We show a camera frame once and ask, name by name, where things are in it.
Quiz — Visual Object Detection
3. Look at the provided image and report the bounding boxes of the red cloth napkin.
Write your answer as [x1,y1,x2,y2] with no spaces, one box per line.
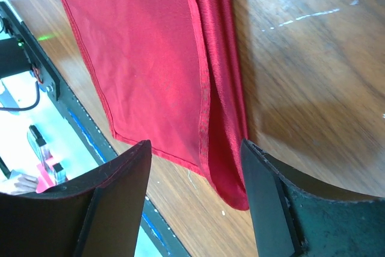
[61,0,248,211]

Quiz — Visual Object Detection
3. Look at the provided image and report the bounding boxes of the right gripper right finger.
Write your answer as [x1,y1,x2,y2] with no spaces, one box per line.
[241,139,384,256]

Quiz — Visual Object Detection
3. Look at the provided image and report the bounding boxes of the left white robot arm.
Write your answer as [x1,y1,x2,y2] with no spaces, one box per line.
[1,17,32,79]

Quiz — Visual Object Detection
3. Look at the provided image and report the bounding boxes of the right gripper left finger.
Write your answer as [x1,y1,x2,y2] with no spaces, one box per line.
[1,140,152,256]

